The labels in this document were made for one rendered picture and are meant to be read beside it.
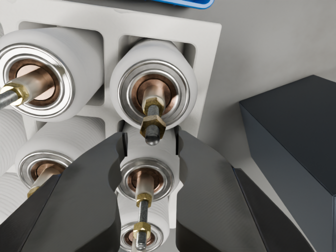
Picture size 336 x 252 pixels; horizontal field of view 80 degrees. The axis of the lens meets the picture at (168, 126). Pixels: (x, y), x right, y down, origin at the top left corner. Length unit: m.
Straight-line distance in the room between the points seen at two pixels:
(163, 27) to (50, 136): 0.19
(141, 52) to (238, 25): 0.31
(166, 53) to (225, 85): 0.31
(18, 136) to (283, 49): 0.53
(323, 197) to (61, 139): 0.33
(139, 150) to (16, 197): 0.24
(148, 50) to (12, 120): 0.24
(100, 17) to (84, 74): 0.08
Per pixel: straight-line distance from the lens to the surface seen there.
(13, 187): 0.43
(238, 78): 0.51
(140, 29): 0.28
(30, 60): 0.24
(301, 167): 0.34
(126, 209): 0.35
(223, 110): 0.52
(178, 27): 0.28
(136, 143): 0.27
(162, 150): 0.26
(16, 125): 0.37
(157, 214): 0.34
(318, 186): 0.32
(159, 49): 0.21
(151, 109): 0.17
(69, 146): 0.27
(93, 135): 0.31
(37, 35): 0.24
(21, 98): 0.21
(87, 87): 0.23
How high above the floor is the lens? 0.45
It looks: 62 degrees down
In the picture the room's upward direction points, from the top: 174 degrees clockwise
